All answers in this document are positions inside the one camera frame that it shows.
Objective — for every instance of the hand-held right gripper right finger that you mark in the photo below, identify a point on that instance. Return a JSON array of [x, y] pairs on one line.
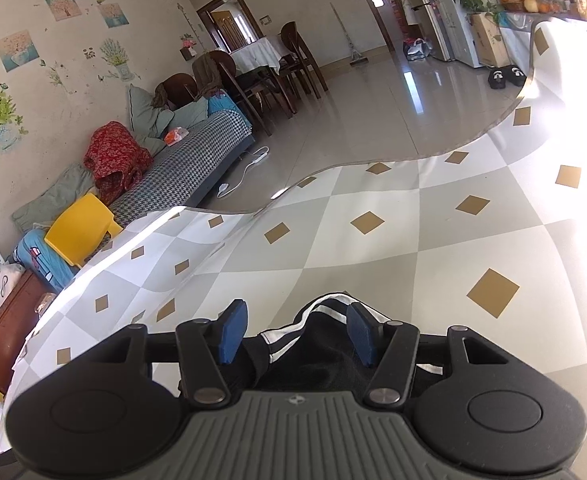
[[361, 332]]

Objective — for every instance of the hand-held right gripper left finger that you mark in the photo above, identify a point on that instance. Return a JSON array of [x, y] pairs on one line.
[[233, 330]]

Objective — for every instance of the black t-shirt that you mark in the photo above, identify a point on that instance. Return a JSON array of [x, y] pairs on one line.
[[318, 355]]

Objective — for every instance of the grey white checkered tablecloth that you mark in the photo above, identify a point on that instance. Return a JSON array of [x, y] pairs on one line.
[[423, 240]]

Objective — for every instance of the houndstooth sofa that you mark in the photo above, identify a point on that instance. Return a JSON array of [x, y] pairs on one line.
[[188, 160]]

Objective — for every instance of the white power strip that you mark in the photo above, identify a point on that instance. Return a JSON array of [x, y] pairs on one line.
[[258, 154]]

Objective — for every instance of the yellow plastic chair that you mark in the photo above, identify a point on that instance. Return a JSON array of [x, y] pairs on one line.
[[81, 225]]

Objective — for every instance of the orange snack packet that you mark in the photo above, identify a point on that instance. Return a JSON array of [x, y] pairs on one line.
[[176, 136]]

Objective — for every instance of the blue cartoon blanket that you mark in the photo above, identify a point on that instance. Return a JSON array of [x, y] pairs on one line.
[[36, 255]]

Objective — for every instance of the red patterned cloth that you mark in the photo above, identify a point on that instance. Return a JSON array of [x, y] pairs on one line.
[[113, 155]]

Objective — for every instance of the pale teal cushion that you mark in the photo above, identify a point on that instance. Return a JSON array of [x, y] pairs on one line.
[[188, 115]]

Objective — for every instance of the grey-green quilt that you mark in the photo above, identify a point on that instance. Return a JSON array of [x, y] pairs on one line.
[[58, 195]]

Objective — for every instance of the brown wooden cabinet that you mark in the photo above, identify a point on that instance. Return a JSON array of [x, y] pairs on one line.
[[8, 325]]

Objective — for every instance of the white paper bag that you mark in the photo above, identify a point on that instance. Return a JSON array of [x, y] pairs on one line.
[[6, 285]]

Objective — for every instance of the teal pillow with dark piping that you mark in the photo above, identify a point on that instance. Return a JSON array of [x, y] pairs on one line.
[[143, 110]]

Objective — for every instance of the dark wooden dining chair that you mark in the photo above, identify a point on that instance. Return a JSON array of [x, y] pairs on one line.
[[238, 90], [298, 55]]

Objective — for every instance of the dining table with white cloth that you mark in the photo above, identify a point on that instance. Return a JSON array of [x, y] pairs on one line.
[[258, 52]]

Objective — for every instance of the shiny plastic bag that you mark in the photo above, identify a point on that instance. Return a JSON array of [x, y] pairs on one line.
[[418, 50]]

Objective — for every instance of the black slipper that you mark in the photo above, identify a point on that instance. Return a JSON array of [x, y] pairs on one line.
[[498, 77], [517, 75]]

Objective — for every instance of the lavender wall sticker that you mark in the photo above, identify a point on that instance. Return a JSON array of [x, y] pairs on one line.
[[116, 57]]

